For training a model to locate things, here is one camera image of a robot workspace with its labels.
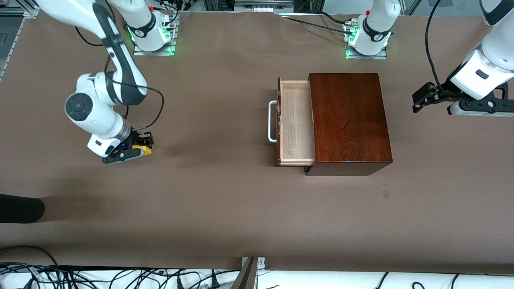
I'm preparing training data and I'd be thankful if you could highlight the aluminium profile post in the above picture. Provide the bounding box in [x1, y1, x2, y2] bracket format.
[230, 256, 265, 289]

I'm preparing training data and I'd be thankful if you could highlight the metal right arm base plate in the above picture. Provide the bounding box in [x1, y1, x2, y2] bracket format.
[133, 16, 176, 56]

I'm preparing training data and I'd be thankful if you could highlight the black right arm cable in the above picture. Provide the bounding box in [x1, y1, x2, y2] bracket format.
[74, 24, 165, 131]

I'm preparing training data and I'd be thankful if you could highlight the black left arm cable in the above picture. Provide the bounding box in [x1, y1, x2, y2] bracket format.
[425, 0, 454, 99]

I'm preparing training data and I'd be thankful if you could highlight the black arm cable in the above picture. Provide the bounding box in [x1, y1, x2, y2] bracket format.
[74, 24, 165, 131]
[425, 0, 454, 99]

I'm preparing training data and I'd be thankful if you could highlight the brown table cover sheet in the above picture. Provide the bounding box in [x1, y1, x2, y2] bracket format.
[0, 9, 514, 270]

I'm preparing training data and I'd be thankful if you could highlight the dark brown wooden cabinet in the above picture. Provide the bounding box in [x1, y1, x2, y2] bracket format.
[304, 73, 393, 176]

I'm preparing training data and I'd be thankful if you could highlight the light wood drawer white handle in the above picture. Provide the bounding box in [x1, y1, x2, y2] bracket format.
[268, 77, 316, 166]

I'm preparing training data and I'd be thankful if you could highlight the black rounded object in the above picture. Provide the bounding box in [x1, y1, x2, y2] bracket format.
[0, 194, 45, 224]

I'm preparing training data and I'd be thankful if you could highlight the metal equipment frame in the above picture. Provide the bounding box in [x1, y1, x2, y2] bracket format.
[203, 0, 318, 16]

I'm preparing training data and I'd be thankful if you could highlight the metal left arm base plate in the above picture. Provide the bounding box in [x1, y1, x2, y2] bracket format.
[345, 22, 388, 60]

